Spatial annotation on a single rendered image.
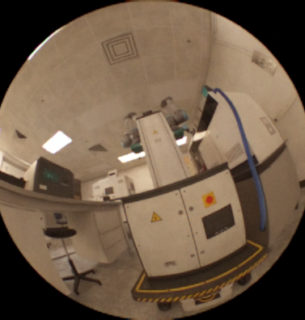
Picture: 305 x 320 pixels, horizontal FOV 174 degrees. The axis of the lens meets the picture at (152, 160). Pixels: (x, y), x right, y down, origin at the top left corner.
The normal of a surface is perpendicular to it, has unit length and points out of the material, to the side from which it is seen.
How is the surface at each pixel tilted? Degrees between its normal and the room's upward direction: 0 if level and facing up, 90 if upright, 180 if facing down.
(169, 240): 90
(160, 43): 180
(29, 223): 90
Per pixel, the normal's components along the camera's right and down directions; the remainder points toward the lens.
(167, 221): -0.20, -0.35
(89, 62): 0.26, 0.88
